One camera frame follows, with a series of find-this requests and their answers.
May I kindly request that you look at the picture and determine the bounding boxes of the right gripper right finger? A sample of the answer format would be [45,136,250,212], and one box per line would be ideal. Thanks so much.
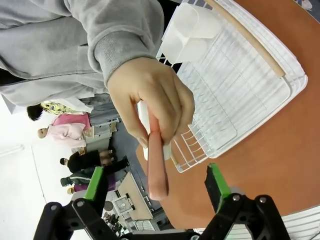
[199,163,292,240]

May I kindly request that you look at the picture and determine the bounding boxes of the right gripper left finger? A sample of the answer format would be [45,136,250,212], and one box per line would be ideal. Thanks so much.
[33,166,121,240]

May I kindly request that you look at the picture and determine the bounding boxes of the pink lint roller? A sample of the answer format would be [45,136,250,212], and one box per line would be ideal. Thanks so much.
[136,99,174,202]

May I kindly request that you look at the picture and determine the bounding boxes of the person's left forearm grey sleeve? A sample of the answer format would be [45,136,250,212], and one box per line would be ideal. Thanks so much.
[63,0,166,87]

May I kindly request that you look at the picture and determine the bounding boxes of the person's left hand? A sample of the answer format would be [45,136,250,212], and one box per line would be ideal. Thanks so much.
[106,56,196,149]

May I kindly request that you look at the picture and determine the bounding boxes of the person in green striped jacket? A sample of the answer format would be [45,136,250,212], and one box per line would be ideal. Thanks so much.
[60,171,94,188]

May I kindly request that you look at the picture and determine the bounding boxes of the masked person in black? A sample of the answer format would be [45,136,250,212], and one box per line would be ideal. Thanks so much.
[59,149,131,174]

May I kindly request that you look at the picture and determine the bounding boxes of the wooden workbench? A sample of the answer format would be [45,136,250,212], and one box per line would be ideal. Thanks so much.
[116,171,154,221]

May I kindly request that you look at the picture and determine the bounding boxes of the person in pink top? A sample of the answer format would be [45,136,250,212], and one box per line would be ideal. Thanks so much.
[37,112,92,149]

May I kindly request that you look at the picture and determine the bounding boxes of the person in yellow patterned shirt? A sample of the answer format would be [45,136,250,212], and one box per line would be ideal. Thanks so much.
[26,100,78,122]

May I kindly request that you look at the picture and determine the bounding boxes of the white slatted panel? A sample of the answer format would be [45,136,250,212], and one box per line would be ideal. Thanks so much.
[281,206,320,240]

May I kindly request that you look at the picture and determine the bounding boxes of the person in grey hoodie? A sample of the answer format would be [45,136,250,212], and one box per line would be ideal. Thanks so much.
[0,0,166,114]

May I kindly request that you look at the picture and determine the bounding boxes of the white plastic cutlery holder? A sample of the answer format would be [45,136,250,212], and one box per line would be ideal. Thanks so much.
[161,2,224,66]

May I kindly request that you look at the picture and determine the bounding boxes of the white wire dish rack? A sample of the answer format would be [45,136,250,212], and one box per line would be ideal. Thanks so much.
[156,0,309,174]

